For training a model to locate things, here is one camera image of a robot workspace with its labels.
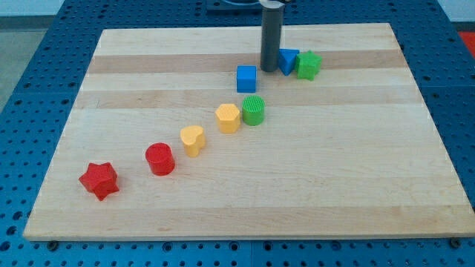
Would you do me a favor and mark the red star block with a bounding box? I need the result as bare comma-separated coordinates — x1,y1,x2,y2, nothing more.
79,162,119,201

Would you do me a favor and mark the red cylinder block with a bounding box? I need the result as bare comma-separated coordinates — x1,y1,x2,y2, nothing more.
145,142,175,176

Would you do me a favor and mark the yellow heart block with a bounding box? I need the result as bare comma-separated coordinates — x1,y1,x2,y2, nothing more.
180,125,206,157

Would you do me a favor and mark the light wooden board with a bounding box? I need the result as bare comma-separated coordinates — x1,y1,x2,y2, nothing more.
24,23,474,241

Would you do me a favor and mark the green cylinder block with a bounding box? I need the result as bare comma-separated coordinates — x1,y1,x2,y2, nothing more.
242,95,265,126

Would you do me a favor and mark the green star block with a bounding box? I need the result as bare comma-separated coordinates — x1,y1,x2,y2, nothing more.
295,50,322,81

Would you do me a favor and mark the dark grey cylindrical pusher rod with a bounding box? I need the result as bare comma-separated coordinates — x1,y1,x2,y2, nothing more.
260,0,285,72

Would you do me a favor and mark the blue triangle block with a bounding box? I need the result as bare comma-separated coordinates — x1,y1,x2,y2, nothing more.
278,48,300,76

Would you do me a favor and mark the yellow hexagon block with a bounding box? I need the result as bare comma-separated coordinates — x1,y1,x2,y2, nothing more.
214,104,240,134

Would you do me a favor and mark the blue cube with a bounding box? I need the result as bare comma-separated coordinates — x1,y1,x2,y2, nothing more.
236,65,257,93

